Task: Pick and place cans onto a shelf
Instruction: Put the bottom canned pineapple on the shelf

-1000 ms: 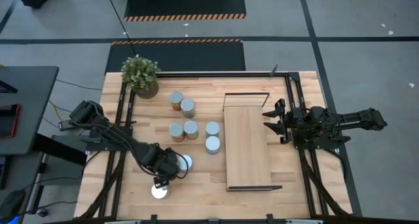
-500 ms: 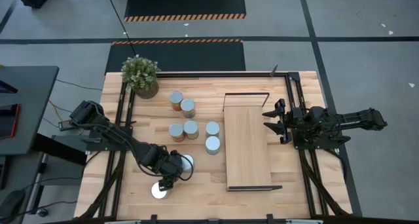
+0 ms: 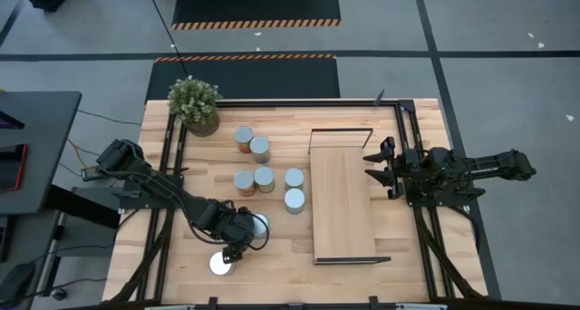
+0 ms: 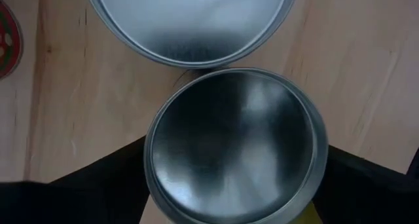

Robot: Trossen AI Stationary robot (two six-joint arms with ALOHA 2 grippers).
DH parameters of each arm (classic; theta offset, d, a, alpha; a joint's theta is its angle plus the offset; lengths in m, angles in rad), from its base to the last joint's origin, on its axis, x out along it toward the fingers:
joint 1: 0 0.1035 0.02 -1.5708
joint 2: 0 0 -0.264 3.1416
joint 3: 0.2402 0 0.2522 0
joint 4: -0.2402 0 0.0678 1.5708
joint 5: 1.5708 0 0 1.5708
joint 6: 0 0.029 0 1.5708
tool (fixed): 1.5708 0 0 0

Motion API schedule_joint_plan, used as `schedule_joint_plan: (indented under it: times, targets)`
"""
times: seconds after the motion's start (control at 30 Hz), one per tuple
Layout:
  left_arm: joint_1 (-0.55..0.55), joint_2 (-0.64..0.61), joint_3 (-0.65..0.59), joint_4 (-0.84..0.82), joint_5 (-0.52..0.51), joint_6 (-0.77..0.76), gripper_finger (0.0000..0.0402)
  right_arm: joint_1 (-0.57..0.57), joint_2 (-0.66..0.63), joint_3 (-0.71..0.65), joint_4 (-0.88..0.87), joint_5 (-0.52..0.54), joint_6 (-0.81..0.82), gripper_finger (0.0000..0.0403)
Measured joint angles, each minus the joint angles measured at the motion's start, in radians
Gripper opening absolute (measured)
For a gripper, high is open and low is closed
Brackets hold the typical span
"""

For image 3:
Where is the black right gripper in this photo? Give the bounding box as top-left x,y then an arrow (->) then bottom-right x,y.
362,136 -> 427,201

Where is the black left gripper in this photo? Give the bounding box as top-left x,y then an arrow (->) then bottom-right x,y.
208,200 -> 257,265

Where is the green-labelled tin can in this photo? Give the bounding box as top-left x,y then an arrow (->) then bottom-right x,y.
208,250 -> 237,277

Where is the Cherries tin can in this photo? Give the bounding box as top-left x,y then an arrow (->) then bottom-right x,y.
251,213 -> 270,239

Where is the Corn tin can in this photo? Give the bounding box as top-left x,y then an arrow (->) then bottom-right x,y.
233,169 -> 257,198

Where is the Tomatoes tin can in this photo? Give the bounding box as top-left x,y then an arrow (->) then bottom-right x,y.
284,188 -> 306,216

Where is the Oranges tin can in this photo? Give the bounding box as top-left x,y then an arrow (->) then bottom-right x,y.
253,165 -> 276,194

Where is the Pears tin can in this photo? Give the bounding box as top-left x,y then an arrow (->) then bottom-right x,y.
284,167 -> 305,192

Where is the Peaches tin can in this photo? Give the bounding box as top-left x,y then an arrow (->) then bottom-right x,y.
249,136 -> 272,165

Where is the orange-labelled tin can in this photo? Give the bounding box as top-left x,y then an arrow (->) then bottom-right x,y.
233,125 -> 256,156

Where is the black mat with hazard stripes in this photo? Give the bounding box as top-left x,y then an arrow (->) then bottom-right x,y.
170,0 -> 342,31
144,53 -> 341,103

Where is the green plant in ribbed pot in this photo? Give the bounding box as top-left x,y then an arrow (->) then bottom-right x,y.
166,75 -> 224,138

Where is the dark grey side desk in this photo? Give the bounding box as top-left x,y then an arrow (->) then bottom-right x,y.
0,91 -> 83,216

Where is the red-edged flat device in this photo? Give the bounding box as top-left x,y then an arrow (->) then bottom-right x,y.
0,142 -> 29,194

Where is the wooden shelf with black frame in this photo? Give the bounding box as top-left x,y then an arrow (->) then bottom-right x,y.
307,127 -> 392,266

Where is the black aluminium table frame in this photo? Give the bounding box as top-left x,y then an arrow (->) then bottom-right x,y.
102,99 -> 489,310

